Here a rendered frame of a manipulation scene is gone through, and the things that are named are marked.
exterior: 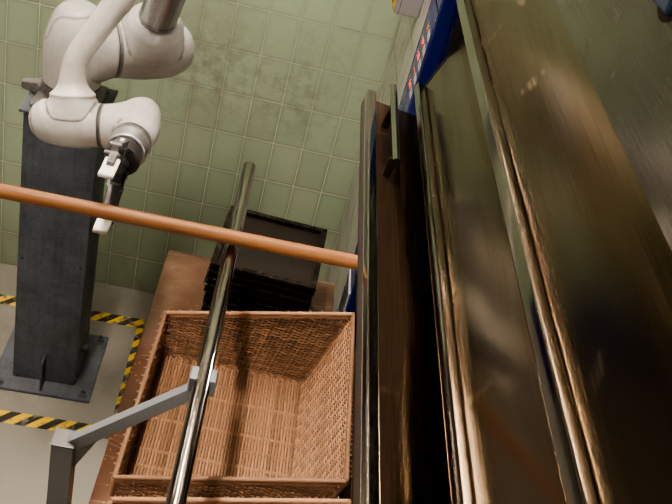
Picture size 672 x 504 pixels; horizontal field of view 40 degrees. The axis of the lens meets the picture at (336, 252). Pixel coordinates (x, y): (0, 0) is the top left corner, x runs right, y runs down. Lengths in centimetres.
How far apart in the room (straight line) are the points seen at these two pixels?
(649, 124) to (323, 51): 214
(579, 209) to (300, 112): 211
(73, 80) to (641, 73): 146
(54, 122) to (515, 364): 132
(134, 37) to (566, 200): 166
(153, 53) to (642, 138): 179
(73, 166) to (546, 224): 178
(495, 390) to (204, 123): 212
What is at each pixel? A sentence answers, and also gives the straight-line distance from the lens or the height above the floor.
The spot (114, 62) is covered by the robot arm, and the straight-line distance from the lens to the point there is 253.
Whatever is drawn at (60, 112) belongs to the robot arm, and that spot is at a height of 121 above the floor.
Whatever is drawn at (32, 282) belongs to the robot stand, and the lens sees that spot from 290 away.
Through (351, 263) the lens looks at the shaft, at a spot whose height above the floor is 120.
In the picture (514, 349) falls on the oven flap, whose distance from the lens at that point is 116.
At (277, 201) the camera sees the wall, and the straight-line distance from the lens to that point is 323.
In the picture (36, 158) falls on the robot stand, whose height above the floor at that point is 85.
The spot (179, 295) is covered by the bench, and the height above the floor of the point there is 58.
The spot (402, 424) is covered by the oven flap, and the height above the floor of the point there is 140.
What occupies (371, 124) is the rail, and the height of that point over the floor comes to 143.
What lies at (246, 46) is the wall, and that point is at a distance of 298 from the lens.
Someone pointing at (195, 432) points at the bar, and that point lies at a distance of 147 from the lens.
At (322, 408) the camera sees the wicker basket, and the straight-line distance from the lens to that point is 221.
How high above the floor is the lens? 225
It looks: 34 degrees down
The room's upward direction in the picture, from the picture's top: 16 degrees clockwise
